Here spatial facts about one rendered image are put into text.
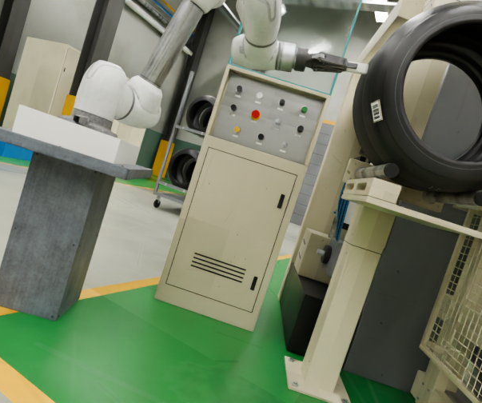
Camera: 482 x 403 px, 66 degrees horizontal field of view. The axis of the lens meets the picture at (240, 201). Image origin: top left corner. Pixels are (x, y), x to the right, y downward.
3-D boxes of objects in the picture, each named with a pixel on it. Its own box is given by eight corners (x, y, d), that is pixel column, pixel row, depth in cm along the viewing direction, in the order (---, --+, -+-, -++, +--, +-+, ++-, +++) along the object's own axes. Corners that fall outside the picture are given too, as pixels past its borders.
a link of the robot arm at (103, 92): (63, 104, 144) (81, 50, 143) (99, 118, 160) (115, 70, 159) (90, 113, 137) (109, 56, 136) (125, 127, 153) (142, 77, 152)
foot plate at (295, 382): (284, 357, 173) (285, 353, 173) (339, 376, 172) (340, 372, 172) (288, 389, 146) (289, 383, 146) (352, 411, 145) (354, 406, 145)
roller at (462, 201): (423, 201, 145) (424, 189, 145) (435, 202, 145) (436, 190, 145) (473, 205, 110) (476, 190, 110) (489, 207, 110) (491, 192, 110)
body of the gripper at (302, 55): (297, 41, 117) (327, 46, 116) (296, 51, 125) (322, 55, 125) (293, 65, 117) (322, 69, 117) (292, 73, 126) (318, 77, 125)
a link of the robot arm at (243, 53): (273, 79, 125) (277, 49, 112) (228, 72, 125) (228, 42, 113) (277, 55, 129) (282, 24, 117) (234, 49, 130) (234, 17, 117)
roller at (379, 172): (354, 179, 146) (356, 167, 146) (366, 181, 146) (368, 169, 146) (383, 176, 112) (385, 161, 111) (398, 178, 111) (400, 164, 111)
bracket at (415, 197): (341, 181, 149) (349, 158, 149) (437, 212, 147) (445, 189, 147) (343, 181, 146) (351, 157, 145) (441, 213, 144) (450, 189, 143)
